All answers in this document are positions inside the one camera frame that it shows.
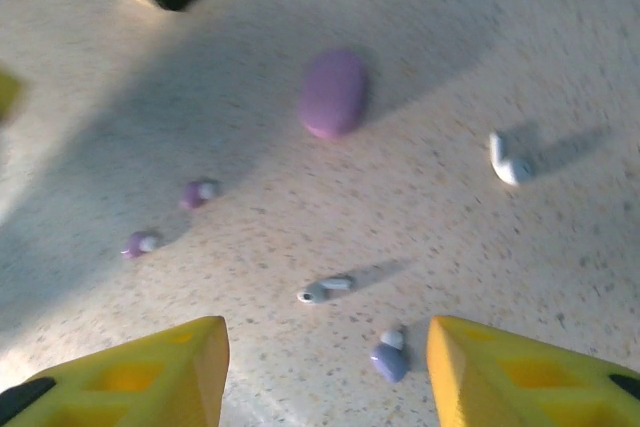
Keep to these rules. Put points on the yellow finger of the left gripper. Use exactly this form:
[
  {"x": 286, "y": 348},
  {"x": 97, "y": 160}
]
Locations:
[{"x": 7, "y": 94}]

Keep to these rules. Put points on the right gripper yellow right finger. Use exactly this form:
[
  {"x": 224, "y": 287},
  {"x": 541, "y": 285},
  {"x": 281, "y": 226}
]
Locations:
[{"x": 525, "y": 387}]

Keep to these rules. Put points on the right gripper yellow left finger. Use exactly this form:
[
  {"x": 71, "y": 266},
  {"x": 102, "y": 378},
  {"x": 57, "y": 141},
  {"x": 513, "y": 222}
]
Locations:
[{"x": 125, "y": 387}]

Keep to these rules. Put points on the lavender earbud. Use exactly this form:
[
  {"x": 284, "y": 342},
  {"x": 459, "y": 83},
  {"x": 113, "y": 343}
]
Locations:
[{"x": 390, "y": 359}]

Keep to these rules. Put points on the purple earbud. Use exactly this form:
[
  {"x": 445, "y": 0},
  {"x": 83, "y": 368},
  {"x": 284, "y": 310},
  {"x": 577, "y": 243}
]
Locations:
[
  {"x": 197, "y": 193},
  {"x": 140, "y": 243}
]

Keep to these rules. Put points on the white stemmed earbud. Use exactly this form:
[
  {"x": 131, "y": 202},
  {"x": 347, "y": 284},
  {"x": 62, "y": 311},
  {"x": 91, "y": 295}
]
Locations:
[
  {"x": 320, "y": 291},
  {"x": 506, "y": 164}
]

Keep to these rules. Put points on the purple earbud charging case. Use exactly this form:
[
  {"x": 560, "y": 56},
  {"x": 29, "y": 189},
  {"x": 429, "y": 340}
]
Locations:
[{"x": 332, "y": 92}]

